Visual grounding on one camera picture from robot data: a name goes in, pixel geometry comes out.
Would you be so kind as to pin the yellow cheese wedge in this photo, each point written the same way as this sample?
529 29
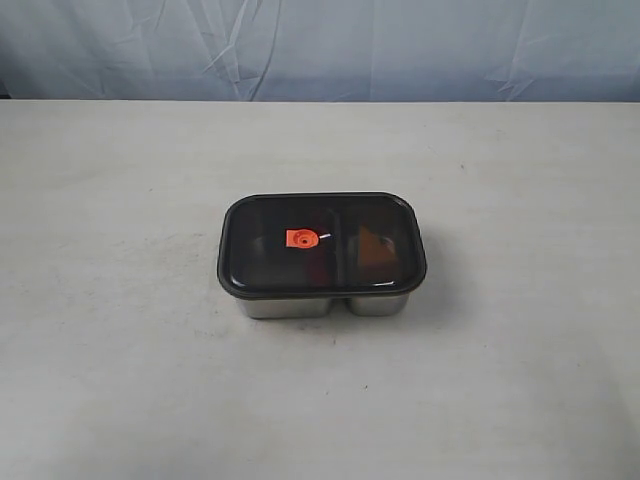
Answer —
377 260

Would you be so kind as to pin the white backdrop cloth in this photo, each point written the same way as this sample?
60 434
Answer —
326 51

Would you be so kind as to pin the red sausage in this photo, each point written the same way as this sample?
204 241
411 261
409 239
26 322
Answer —
320 260

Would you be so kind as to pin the steel two-compartment lunch box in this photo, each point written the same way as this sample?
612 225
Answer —
375 305

